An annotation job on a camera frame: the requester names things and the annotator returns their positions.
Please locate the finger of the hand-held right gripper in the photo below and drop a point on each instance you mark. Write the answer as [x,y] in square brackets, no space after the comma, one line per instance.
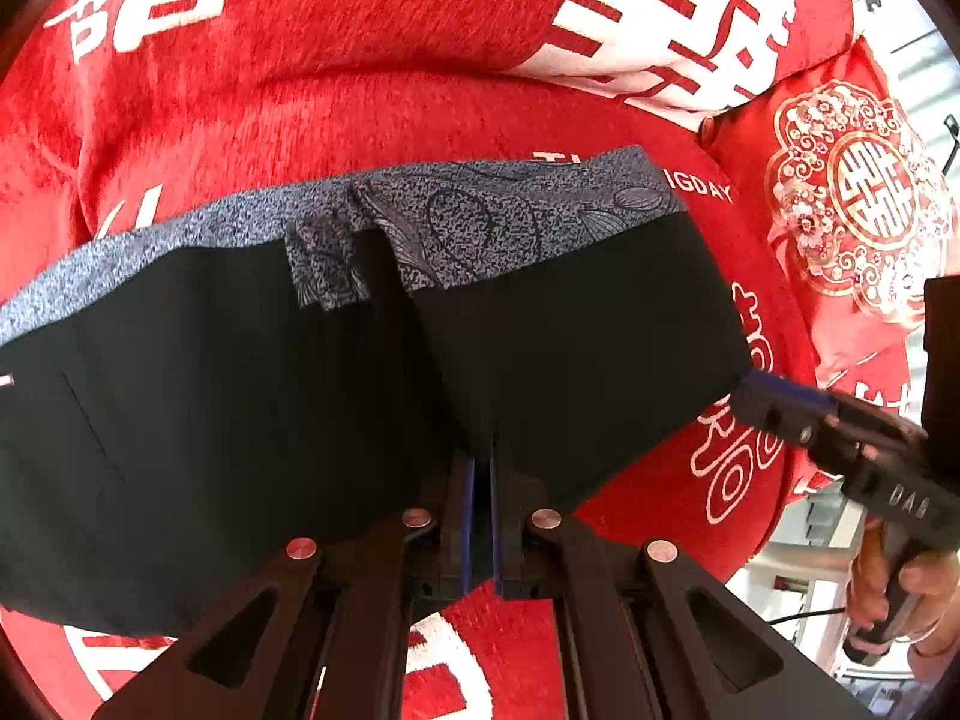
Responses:
[787,424]
[795,388]

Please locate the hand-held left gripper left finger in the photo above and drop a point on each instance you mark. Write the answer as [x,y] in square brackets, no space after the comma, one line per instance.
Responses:
[469,525]

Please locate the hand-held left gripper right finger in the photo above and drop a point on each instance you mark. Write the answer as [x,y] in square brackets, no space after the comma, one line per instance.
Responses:
[496,525]

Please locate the black pants with patterned trim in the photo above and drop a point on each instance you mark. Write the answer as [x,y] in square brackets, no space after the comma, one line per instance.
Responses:
[225,390]

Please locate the person's right hand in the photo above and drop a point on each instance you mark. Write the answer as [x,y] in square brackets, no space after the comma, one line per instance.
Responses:
[930,596]

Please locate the red embroidered pillow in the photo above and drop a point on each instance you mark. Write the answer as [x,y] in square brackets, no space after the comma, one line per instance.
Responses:
[862,195]

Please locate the red printed blanket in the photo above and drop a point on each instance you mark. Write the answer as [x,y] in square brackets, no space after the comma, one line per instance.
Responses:
[337,52]

